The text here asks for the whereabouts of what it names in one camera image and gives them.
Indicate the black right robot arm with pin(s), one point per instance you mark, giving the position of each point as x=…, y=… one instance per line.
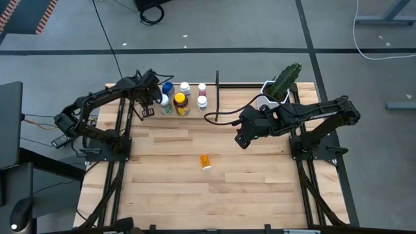
x=318, y=112

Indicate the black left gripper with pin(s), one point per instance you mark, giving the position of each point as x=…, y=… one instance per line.
x=149, y=102

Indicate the black power adapter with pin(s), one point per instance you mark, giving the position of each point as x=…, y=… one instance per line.
x=60, y=140

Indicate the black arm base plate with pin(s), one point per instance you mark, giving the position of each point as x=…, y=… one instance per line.
x=110, y=158
x=295, y=156

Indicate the blue lid Tums jar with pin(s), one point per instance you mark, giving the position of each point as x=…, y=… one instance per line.
x=168, y=87

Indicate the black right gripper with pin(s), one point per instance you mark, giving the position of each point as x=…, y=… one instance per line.
x=255, y=123

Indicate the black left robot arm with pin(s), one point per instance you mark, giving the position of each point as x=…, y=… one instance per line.
x=97, y=95

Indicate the black frame bracket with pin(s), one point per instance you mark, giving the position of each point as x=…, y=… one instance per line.
x=152, y=229
x=267, y=229

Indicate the wide white cap bottle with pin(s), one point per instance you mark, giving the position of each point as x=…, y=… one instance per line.
x=165, y=105

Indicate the grey metal table leg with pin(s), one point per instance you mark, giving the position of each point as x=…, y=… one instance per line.
x=383, y=21

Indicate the orange pill bottle white cap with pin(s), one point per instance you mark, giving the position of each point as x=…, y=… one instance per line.
x=205, y=161

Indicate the silver metal plate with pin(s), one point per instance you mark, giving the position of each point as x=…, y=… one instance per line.
x=302, y=232

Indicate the white hexagonal plant pot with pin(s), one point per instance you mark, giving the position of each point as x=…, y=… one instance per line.
x=260, y=103

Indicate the white cap clear bottle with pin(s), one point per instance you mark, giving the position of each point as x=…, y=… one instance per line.
x=202, y=101

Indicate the white melatonin bottle blue label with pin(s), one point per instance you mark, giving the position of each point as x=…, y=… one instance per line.
x=184, y=86

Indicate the pink bottle white cap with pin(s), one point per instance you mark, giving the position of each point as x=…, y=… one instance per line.
x=202, y=87

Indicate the grey metal bar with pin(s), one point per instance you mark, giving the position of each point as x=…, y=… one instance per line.
x=401, y=105

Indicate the yellow cap brown bottle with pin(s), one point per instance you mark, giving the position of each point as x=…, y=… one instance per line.
x=180, y=99

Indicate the dark mat with orange stripes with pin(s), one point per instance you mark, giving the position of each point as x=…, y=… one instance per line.
x=22, y=16

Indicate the green cactus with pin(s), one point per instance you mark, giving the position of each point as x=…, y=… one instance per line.
x=286, y=81

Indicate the dark grey monitor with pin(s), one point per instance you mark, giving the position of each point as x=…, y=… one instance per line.
x=9, y=123

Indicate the black box on floor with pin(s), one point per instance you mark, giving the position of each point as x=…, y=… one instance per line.
x=149, y=3

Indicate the black metal rig frame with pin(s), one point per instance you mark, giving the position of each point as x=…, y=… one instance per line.
x=240, y=86

